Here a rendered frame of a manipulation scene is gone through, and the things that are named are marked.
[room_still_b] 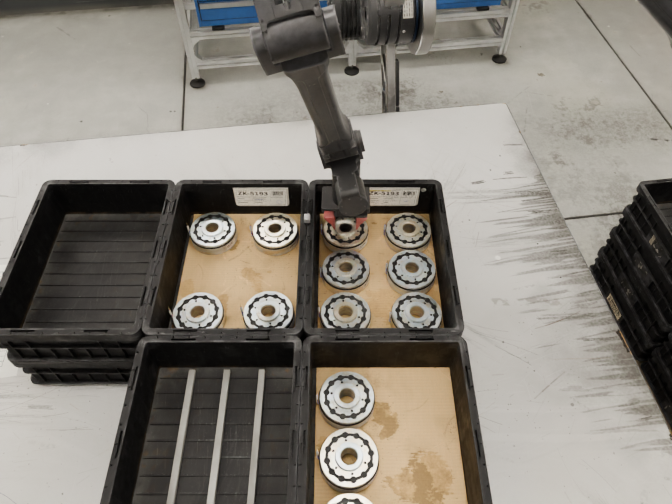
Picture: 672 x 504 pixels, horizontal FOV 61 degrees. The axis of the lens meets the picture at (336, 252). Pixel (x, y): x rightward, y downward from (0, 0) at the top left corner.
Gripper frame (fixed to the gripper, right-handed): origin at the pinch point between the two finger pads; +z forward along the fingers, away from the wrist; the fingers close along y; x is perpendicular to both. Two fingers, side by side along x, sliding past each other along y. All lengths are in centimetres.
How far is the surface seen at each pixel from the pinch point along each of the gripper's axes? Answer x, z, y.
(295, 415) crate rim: -46.6, -6.2, -7.8
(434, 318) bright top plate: -23.1, 1.3, 18.2
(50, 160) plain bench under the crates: 37, 17, -86
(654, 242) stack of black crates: 25, 37, 93
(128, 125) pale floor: 135, 87, -109
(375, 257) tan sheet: -5.8, 4.3, 6.8
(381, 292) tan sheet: -15.2, 4.2, 7.9
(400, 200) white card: 7.4, -0.2, 12.7
